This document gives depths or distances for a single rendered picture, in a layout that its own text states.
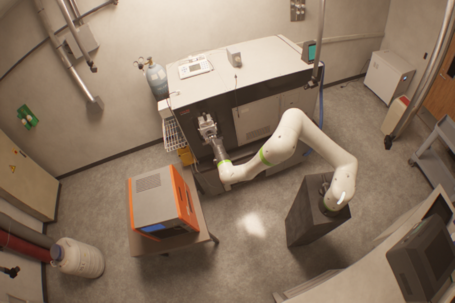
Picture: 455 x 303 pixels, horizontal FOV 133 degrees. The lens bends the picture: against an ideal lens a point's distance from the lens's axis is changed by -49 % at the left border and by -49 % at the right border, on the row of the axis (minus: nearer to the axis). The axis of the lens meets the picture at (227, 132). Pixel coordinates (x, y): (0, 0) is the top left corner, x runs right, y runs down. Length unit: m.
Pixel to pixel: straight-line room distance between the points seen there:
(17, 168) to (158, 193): 2.77
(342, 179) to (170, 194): 1.02
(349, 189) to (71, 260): 2.58
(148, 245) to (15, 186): 2.45
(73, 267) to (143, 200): 1.50
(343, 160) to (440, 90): 3.32
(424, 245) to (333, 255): 1.22
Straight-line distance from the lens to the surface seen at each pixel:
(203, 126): 1.39
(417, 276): 1.50
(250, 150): 1.82
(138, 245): 1.83
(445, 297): 2.05
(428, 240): 1.50
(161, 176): 1.41
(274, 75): 1.43
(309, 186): 1.23
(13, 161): 3.64
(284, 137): 0.82
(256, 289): 2.25
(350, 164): 1.07
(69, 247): 2.58
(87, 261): 2.67
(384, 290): 1.63
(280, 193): 2.42
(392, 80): 3.80
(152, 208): 1.34
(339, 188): 0.99
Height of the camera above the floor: 2.24
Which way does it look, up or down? 49 degrees down
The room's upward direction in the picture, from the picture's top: 13 degrees counter-clockwise
